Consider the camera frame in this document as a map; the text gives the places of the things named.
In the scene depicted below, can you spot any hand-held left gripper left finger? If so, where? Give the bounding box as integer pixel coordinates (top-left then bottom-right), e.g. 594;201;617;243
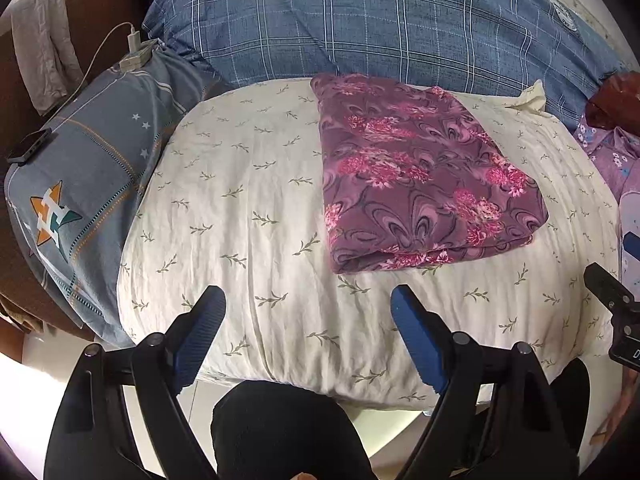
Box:
42;285;228;480

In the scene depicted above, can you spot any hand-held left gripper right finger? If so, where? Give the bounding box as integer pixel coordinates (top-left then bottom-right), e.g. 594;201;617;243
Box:
390;284;586;480

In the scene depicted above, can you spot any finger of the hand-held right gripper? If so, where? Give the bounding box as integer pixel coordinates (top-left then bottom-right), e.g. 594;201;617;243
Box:
583;261;640;313

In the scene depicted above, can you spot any purple floral garment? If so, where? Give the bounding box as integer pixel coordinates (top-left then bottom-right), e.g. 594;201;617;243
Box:
310;72;550;275

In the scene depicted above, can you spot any person's right forearm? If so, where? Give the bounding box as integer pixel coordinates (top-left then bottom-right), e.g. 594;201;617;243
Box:
589;400;629;447

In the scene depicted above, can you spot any person's black trouser leg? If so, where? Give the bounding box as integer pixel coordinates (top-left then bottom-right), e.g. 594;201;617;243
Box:
210;380;377;480
549;357;604;480

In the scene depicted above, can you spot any white and blue cloth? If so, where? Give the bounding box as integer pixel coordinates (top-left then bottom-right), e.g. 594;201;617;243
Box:
619;192;640;291

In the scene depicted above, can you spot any cream leaf-print bed sheet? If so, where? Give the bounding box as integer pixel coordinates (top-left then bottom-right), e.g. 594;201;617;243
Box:
116;78;623;408

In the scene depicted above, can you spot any light purple flowered cloth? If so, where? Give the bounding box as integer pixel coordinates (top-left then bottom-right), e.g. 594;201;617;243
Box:
572;110;640;202

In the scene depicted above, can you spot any dark red cloth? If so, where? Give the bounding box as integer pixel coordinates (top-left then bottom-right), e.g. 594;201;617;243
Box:
585;71;640;131

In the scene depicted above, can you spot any grey star-print pillow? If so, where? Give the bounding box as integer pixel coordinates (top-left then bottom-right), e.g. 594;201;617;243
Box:
4;40;227;350

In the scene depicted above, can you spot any black phone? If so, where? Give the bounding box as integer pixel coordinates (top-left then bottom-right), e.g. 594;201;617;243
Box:
6;129;52;165

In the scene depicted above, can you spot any white power strip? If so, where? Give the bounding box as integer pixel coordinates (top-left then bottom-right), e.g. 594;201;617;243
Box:
119;40;159;72

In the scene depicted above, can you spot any blue plaid quilt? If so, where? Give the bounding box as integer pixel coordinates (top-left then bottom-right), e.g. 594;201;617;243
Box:
141;0;631;127

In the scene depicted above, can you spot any grey cloth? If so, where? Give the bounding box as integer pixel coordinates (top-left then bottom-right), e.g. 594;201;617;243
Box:
10;0;85;116

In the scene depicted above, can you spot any white charger with cable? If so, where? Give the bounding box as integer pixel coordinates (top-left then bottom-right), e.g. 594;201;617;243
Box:
77;21;144;92

